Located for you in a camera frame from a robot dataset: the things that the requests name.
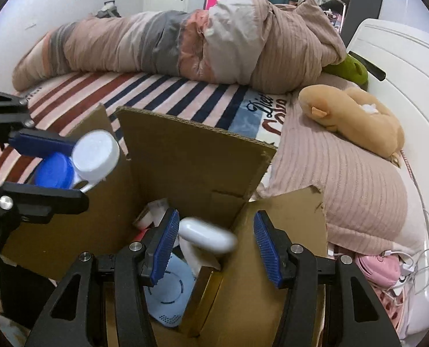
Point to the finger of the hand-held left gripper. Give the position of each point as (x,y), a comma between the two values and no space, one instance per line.
(37,198)
(37,142)

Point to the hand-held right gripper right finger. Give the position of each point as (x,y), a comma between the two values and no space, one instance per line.
(268,253)

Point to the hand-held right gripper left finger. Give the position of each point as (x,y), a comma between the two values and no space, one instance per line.
(162,253)

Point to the blue square device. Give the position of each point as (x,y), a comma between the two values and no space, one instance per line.
(167,292)

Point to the small white box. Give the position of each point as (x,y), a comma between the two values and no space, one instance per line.
(153,211)

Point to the white earbud case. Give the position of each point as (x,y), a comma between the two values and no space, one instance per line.
(207,238)

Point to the white contact lens case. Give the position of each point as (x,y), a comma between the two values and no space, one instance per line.
(91,159)

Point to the gold lipstick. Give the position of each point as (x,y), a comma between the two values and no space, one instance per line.
(200,296)

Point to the brown cardboard box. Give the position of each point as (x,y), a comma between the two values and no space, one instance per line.
(185,166)

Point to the dark cloth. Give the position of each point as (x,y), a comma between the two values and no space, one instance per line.
(23,289)

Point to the pink ribbed pillow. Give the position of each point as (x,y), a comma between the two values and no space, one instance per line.
(337,180)

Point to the pink dotted sheet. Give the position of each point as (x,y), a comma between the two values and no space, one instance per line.
(391,307)

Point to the grey bag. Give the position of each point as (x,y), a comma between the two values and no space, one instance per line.
(108,10)

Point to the striped plush blanket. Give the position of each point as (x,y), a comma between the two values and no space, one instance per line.
(185,94)

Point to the brown plush toy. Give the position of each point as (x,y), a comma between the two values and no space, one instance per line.
(355,119)

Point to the pink grey striped duvet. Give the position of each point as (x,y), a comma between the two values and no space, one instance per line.
(163,43)

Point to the green plush toy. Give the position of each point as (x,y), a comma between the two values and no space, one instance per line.
(348,68)

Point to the white bed headboard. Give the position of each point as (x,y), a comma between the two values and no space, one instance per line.
(398,54)

